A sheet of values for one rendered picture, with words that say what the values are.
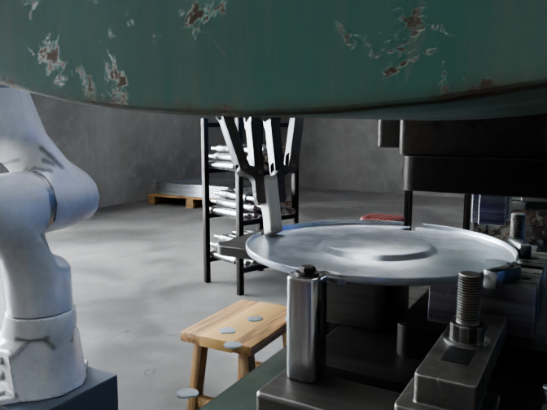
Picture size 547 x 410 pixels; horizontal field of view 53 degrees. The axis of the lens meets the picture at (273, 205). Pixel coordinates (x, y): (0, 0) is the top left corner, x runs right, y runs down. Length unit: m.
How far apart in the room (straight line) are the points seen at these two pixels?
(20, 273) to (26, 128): 0.25
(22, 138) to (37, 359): 0.38
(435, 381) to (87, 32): 0.31
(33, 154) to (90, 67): 0.89
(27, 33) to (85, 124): 6.09
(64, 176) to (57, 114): 5.01
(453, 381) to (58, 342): 0.79
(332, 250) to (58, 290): 0.58
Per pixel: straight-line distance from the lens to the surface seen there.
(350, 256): 0.57
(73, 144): 6.17
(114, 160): 6.56
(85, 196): 1.05
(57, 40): 0.18
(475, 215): 0.58
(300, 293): 0.46
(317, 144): 7.93
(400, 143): 0.53
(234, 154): 0.67
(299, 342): 0.47
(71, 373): 1.09
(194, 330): 1.65
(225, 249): 0.64
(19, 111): 1.04
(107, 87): 0.16
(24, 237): 0.98
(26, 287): 1.03
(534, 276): 0.57
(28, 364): 1.07
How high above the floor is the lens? 0.92
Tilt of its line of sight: 8 degrees down
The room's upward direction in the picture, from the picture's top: straight up
